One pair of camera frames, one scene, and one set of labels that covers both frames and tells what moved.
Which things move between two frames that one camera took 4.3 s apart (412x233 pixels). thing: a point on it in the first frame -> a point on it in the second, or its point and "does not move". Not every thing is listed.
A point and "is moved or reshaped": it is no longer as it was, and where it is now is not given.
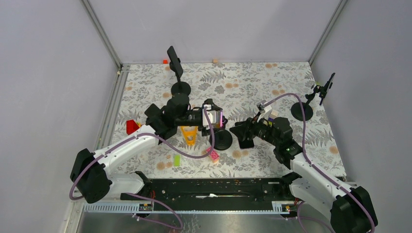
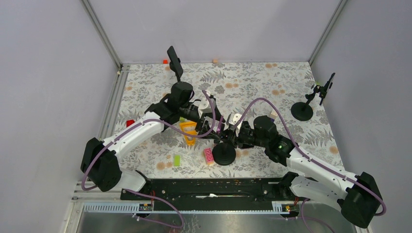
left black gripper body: [192, 118] does not move
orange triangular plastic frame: [190, 133] does not move
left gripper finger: [214, 107] -> [217, 115]
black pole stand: [223, 139] is moved or reshaped
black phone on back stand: [175, 61] does not move
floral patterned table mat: [195, 105] does not move
